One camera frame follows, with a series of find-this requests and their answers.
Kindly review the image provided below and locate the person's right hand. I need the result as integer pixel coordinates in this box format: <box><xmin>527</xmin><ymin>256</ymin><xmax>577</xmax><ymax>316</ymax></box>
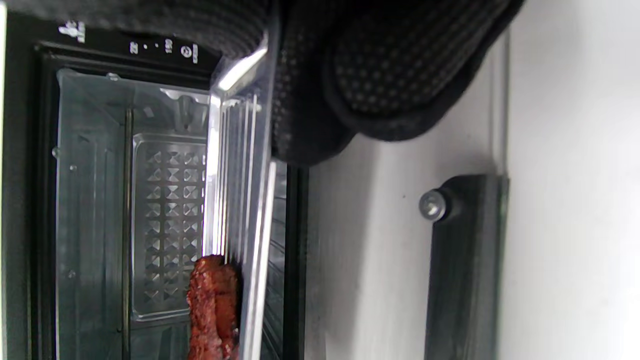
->
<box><xmin>0</xmin><ymin>0</ymin><xmax>526</xmax><ymax>167</ymax></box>

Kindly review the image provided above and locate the silver bolt head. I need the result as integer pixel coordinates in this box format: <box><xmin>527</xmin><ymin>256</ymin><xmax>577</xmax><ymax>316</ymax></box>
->
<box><xmin>418</xmin><ymin>189</ymin><xmax>449</xmax><ymax>224</ymax></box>

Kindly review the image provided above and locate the red glazed meat piece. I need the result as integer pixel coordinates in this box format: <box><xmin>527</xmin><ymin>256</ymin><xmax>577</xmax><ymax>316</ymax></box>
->
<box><xmin>186</xmin><ymin>254</ymin><xmax>242</xmax><ymax>360</ymax></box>

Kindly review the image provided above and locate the black digital scale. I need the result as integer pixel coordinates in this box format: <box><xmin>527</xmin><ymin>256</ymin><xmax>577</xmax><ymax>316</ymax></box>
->
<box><xmin>1</xmin><ymin>11</ymin><xmax>309</xmax><ymax>360</ymax></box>

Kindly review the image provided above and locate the black mounting bracket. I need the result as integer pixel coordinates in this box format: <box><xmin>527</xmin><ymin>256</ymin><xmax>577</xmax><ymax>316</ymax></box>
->
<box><xmin>424</xmin><ymin>173</ymin><xmax>510</xmax><ymax>360</ymax></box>

